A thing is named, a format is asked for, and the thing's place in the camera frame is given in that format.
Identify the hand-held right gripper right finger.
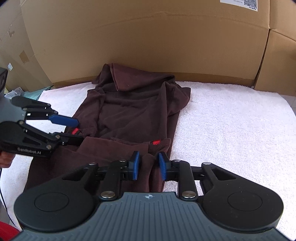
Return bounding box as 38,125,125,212
158,152,236,201

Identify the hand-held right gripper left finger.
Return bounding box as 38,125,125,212
62,151,140,201

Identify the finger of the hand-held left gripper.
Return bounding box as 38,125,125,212
23,107,80,127
20,121,85,149

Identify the dark brown hoodie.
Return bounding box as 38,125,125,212
24,63,191,193

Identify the person's left hand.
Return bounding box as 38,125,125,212
0,151,15,168

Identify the striped garment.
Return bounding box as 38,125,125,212
5,88,25,100

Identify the teal sheet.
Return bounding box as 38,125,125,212
23,85,55,100

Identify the cardboard side panel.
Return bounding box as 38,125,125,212
0,0,54,92

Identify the pale fleece blanket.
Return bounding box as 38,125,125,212
0,81,296,234

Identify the person's red sweater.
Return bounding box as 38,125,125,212
0,221,20,241

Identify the large cardboard box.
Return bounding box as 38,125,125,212
20,0,271,88

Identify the taped cardboard box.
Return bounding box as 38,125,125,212
253,0,296,98

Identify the white code label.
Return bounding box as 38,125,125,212
220,0,258,11

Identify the black cable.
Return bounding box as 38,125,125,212
0,167,13,224

